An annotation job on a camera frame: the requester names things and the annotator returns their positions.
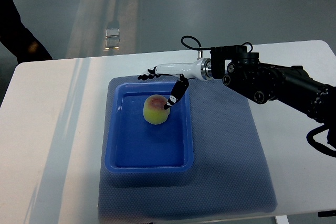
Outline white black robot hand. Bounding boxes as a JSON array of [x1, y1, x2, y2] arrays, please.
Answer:
[[138, 58, 213, 110]]

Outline yellow-green red peach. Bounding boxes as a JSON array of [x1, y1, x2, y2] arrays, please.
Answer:
[[143, 94, 170, 125]]

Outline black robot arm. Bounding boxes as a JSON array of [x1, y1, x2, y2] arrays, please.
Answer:
[[210, 46, 335, 129]]

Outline lower metal floor plate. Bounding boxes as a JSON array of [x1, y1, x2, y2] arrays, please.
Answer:
[[105, 38, 120, 49]]

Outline metal floor plate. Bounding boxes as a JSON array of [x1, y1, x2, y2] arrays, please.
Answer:
[[105, 38, 120, 49], [106, 28, 119, 38]]

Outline upper metal floor plate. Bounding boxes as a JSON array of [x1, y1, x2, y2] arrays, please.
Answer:
[[106, 28, 119, 38]]

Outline blue plastic tray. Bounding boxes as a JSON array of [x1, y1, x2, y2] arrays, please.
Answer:
[[104, 82, 194, 174]]

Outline person in white top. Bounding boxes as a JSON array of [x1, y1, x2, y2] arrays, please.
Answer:
[[1, 0, 52, 64]]

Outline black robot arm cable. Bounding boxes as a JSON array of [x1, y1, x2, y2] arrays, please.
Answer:
[[306, 125, 336, 158]]

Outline black table bracket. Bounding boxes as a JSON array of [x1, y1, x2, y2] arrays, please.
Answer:
[[318, 210, 336, 218]]

